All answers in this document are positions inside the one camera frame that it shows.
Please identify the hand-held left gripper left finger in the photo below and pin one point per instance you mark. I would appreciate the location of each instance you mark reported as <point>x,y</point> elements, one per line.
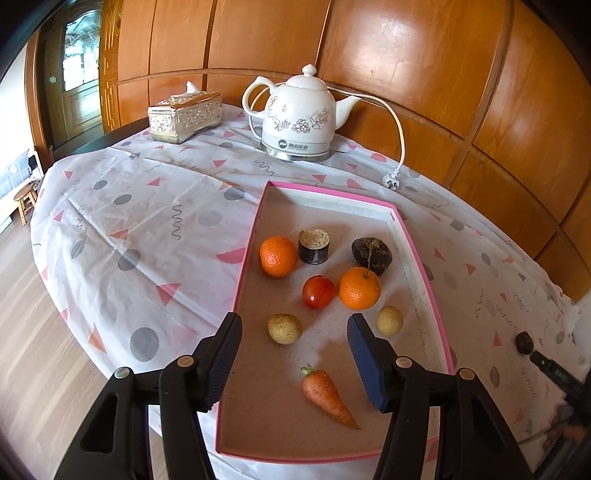
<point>226,360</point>

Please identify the cut eggplant piece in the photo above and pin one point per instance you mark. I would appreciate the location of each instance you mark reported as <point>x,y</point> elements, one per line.
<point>314,249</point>

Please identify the ornate silver tissue box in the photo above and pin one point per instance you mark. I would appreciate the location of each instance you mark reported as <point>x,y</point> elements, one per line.
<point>184,117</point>

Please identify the red tomato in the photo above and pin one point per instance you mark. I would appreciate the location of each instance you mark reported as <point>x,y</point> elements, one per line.
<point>318,292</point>

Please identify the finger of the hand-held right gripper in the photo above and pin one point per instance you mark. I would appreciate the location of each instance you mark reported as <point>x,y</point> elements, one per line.
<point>549,365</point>

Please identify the blue checked furniture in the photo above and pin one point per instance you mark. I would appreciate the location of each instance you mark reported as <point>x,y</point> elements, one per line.
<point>14,173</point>

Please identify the person's right hand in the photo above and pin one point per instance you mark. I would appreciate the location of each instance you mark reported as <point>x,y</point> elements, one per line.
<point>570,429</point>

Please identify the white boxy object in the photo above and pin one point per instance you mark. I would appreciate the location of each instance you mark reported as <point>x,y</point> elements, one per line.
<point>35,161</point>

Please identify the pale yellow round potato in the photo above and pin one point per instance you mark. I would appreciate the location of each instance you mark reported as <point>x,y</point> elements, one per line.
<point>285,328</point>

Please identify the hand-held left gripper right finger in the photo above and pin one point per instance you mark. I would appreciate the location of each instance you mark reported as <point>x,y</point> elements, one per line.
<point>367,364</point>

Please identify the pink shallow cardboard box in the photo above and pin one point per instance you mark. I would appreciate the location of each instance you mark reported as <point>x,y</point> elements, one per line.
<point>258,415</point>

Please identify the plain orange mandarin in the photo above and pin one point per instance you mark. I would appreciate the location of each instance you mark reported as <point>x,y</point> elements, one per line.
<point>278,256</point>

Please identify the wooden door with glass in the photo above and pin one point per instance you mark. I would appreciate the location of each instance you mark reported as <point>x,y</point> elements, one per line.
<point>78,92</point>

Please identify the white floral ceramic kettle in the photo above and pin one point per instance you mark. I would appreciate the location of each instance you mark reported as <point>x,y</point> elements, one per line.
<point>300,115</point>

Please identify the small orange carrot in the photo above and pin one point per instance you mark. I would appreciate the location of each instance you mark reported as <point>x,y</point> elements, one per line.
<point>328,397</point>

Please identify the orange mandarin with long stem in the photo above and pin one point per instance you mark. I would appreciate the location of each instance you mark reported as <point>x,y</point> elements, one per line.
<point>359,290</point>

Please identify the small wooden stool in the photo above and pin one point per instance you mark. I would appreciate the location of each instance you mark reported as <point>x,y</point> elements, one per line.
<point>25,196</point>

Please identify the silver kettle base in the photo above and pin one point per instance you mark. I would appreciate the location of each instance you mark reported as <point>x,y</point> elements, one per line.
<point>295,157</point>

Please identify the small yellow round potato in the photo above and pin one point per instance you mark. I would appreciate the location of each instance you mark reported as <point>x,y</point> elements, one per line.
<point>389,320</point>

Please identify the small dark water chestnut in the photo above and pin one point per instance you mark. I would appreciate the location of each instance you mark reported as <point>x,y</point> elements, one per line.
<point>381,254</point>

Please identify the white patterned tablecloth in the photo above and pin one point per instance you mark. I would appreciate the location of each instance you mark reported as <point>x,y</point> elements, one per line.
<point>138,207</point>

